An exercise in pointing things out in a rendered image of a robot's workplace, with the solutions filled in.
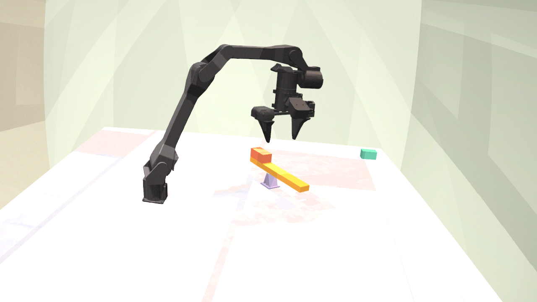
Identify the teal rectangular block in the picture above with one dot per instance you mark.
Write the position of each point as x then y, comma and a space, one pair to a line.
368, 154

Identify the orange bar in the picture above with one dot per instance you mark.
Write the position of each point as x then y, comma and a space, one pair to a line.
262, 159

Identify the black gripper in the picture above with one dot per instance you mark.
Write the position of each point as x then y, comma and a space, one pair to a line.
265, 115

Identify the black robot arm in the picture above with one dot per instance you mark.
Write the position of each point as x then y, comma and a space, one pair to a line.
201, 74

